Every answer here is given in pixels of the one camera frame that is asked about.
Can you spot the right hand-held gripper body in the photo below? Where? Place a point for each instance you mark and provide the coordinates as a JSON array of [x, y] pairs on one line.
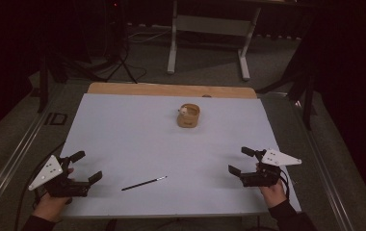
[[264, 176]]

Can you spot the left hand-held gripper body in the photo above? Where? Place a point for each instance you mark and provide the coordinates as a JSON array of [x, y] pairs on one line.
[[65, 187]]

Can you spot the black pen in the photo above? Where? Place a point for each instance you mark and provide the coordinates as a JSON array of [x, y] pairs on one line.
[[144, 183]]

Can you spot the wooden pen holder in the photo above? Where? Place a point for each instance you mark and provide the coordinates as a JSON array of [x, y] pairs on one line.
[[188, 121]]

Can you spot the person's right hand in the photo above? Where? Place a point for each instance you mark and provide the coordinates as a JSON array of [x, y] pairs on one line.
[[274, 195]]

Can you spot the person's left hand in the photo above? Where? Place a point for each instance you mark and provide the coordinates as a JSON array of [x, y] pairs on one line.
[[49, 208]]

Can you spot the light grey table mat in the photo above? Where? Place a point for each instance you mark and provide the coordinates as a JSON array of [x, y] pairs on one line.
[[145, 141]]

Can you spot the small white item in holder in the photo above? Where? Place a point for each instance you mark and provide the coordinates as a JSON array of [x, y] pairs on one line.
[[183, 111]]

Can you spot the black metal stand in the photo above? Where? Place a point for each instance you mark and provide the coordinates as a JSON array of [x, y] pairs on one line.
[[308, 96], [43, 83]]

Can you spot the wooden table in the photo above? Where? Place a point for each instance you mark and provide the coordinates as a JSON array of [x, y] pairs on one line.
[[158, 89]]

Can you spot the black tripod stand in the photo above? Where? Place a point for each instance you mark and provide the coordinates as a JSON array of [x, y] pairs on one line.
[[120, 48]]

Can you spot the aluminium rail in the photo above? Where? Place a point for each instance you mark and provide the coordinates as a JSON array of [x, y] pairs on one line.
[[11, 163], [325, 179]]

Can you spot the white metal table frame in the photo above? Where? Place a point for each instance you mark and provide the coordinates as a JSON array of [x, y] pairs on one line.
[[210, 25]]

